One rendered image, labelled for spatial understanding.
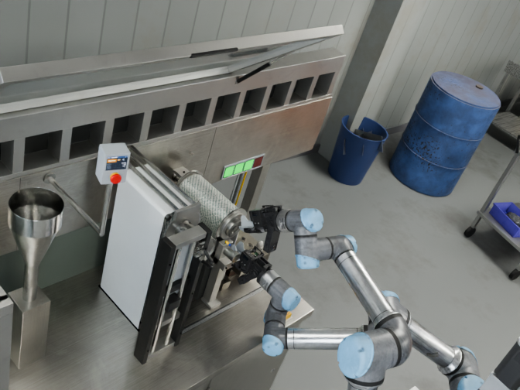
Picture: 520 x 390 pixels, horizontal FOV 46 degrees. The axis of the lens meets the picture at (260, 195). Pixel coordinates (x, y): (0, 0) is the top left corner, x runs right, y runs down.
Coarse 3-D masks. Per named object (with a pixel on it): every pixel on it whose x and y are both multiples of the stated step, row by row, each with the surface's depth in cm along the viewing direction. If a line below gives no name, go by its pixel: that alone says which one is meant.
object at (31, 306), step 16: (32, 208) 171; (48, 208) 171; (16, 240) 163; (32, 240) 161; (48, 240) 164; (32, 256) 168; (32, 272) 174; (32, 288) 178; (16, 304) 179; (32, 304) 181; (48, 304) 184; (16, 320) 183; (32, 320) 183; (48, 320) 189; (16, 336) 186; (32, 336) 188; (16, 352) 190; (32, 352) 193
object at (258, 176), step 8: (264, 168) 315; (256, 176) 319; (264, 176) 321; (248, 184) 324; (256, 184) 320; (248, 192) 326; (256, 192) 325; (248, 200) 328; (256, 200) 330; (248, 208) 330; (248, 216) 334
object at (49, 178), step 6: (48, 174) 189; (54, 174) 191; (48, 180) 190; (54, 180) 189; (54, 186) 188; (60, 186) 188; (60, 192) 186; (66, 192) 186; (66, 198) 185; (72, 204) 183; (78, 210) 182; (84, 216) 180; (90, 222) 179; (96, 228) 178; (102, 234) 177
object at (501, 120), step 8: (512, 64) 616; (512, 72) 618; (504, 80) 629; (512, 104) 683; (504, 112) 680; (496, 120) 656; (504, 120) 662; (512, 120) 668; (504, 128) 643; (512, 128) 649
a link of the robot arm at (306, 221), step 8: (304, 208) 198; (312, 208) 196; (288, 216) 199; (296, 216) 197; (304, 216) 194; (312, 216) 193; (320, 216) 196; (288, 224) 199; (296, 224) 196; (304, 224) 194; (312, 224) 193; (320, 224) 196; (296, 232) 196; (304, 232) 195; (312, 232) 196
